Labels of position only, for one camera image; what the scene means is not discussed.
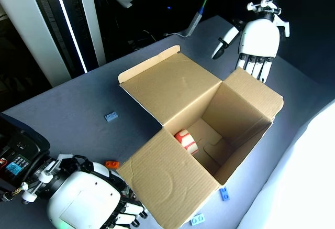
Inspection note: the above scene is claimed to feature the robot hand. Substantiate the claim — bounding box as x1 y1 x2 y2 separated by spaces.
46 160 149 229
211 19 281 84

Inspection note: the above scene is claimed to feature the cardboard box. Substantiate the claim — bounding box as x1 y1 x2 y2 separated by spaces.
117 45 285 229

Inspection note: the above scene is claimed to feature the red white strawberry toy cake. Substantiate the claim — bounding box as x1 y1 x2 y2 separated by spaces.
174 128 199 156

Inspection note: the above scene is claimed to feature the grey tablecloth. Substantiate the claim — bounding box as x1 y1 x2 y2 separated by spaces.
0 15 335 229

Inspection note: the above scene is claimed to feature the light blue flat toy brick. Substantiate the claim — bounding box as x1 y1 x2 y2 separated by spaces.
190 213 206 226

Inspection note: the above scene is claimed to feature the deep blue flat toy brick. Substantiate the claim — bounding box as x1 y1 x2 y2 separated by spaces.
219 187 231 202

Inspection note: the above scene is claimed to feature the white backdrop sheet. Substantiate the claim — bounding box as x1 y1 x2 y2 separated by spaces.
237 100 335 229

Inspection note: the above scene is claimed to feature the white cabinet with light strip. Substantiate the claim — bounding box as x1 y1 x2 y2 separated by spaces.
0 0 107 81

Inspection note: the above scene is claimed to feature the grey cable adapter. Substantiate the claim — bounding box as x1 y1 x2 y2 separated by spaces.
186 7 205 38

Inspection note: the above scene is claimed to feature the white cable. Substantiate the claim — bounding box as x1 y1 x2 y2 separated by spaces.
164 31 189 38

